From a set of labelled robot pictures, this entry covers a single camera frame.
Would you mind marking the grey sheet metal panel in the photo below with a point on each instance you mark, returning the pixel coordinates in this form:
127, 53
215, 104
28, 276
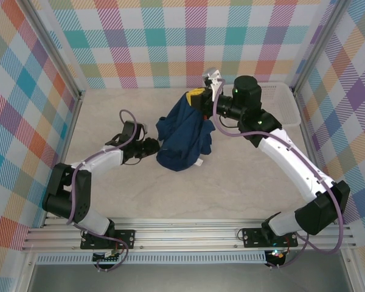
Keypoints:
185, 280

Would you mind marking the navy blue t-shirt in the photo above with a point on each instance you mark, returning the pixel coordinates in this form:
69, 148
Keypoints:
182, 137

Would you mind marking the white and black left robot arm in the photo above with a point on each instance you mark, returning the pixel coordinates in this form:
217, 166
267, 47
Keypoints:
109, 158

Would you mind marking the white perforated plastic basket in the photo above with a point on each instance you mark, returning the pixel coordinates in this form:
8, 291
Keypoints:
287, 103

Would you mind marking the aluminium frame post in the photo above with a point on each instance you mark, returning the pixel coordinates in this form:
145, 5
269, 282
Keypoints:
320, 45
55, 51

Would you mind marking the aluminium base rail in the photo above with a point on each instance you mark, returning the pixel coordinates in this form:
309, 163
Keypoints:
185, 234

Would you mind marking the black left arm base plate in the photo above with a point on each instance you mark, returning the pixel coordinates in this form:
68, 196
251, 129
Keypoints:
127, 238

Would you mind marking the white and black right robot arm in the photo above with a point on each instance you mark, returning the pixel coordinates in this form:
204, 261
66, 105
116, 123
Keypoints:
292, 164

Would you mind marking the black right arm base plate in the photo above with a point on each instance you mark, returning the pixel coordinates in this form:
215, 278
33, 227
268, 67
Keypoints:
251, 238

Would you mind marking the small circuit board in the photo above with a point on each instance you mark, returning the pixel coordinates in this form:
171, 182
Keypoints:
108, 258
276, 255

